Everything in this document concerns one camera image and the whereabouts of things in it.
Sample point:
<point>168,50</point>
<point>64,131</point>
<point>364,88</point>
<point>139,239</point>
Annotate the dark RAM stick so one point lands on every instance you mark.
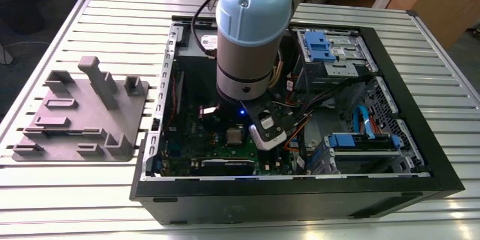
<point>60,132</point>

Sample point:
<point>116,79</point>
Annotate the grey parts rack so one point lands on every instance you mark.
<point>93,110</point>

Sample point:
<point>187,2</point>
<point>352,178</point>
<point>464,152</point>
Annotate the green motherboard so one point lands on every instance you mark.
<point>203,144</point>

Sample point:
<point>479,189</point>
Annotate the CPU socket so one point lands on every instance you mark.
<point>235,148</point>

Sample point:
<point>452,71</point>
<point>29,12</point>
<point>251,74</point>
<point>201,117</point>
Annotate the black PC case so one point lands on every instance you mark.
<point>263,203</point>

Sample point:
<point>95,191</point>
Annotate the black chair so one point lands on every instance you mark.
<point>23,4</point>

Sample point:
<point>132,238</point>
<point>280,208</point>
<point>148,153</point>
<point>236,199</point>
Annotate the silver power supply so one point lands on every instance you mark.
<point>191,53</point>

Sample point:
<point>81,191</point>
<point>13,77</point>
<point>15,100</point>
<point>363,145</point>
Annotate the wooden cabinet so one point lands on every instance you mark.
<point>443,4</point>

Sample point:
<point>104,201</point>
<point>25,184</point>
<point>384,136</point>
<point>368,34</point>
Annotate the black RAM slot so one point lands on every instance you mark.
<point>264,160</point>
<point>276,158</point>

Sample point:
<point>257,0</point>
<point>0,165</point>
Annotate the silver drive cage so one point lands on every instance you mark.
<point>337,71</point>

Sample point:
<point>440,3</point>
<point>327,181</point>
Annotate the black graphics card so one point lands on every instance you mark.
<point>224,167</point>

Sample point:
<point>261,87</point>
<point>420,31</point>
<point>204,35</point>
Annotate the silver disk bay cage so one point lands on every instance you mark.
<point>363,153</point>

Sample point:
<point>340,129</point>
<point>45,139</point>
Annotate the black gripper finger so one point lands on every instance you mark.
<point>208,110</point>

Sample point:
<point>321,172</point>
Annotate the silver CPU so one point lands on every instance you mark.
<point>233,137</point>

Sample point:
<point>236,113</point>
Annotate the blue carrier with disk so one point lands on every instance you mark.
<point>344,140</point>

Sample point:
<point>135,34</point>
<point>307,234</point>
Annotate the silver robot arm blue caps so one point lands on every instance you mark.
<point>255,12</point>

